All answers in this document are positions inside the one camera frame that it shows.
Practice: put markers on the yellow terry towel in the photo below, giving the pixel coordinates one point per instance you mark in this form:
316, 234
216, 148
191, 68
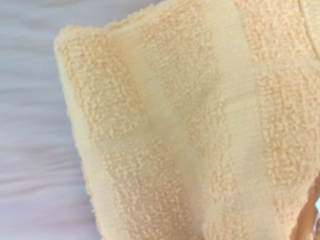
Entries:
187, 125

